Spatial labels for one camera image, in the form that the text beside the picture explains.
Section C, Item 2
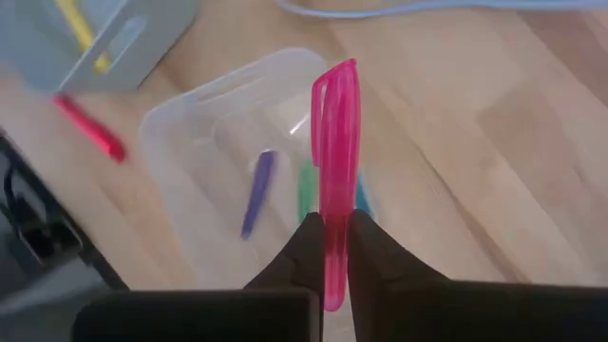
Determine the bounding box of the purple slim marker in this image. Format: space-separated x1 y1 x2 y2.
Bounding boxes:
240 149 277 241

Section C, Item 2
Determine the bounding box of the green slim marker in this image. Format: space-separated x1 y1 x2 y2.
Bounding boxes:
296 159 322 224

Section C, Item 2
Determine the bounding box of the long yellow marker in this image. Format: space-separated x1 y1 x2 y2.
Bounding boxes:
52 0 113 75

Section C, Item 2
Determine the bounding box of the teal slim marker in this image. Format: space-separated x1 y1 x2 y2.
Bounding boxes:
354 170 377 220

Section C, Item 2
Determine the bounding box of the long pink marker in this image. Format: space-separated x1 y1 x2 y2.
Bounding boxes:
51 93 128 165

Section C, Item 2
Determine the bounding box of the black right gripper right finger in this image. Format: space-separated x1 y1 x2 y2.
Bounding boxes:
348 209 608 342

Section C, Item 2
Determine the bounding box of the clear plastic bin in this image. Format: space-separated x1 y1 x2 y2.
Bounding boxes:
139 46 381 291

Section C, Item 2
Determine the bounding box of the light grey plastic bin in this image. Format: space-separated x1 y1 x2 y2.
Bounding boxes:
0 0 200 94

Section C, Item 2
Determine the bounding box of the short pink-red marker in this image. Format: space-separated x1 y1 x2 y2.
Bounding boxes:
310 58 362 314

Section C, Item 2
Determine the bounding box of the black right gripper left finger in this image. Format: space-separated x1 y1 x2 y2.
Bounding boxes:
70 212 327 342

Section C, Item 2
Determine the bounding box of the black aluminium table frame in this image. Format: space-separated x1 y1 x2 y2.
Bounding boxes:
0 127 129 295

